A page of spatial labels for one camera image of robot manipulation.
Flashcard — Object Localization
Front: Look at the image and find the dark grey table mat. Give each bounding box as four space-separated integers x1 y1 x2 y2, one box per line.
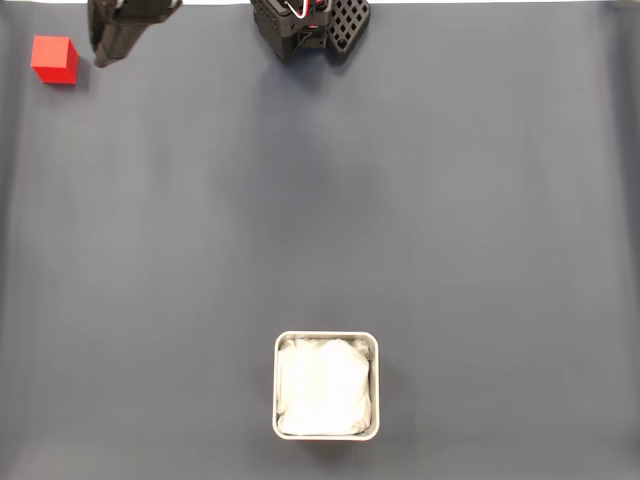
0 2 640 480

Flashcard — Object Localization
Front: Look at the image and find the square white metal box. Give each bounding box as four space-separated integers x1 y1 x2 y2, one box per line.
272 329 380 442

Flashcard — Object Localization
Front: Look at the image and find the red white black servo cable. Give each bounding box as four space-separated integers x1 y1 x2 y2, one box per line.
283 0 331 19

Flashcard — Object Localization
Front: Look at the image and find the red cube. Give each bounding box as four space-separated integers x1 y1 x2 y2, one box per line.
30 35 80 85

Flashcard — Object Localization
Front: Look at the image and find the white crumpled cloth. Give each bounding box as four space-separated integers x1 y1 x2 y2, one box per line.
276 337 374 436

